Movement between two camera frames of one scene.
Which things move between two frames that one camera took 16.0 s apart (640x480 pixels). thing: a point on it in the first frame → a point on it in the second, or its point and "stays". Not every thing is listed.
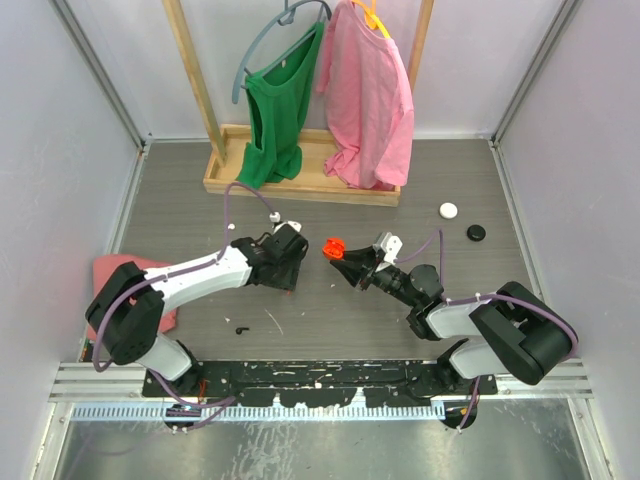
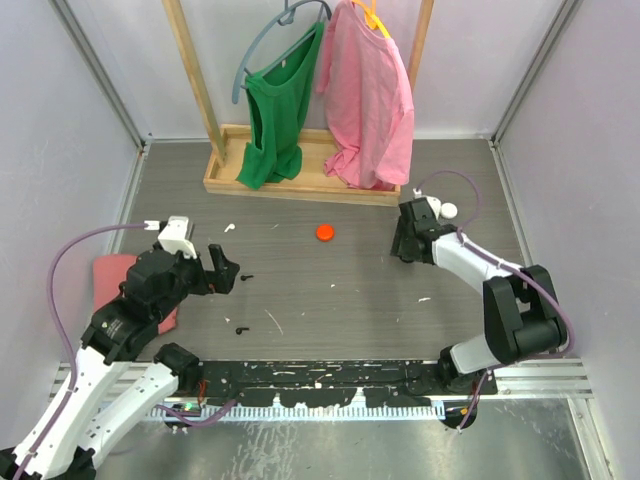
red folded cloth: x=107 y=266 stays
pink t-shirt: x=370 y=103 stays
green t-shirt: x=276 y=99 stays
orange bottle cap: x=334 y=248 → x=325 y=232
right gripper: x=355 y=264 → x=400 y=247
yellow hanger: x=372 y=21 stays
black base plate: x=320 y=383 stays
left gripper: x=288 y=280 → x=222 y=278
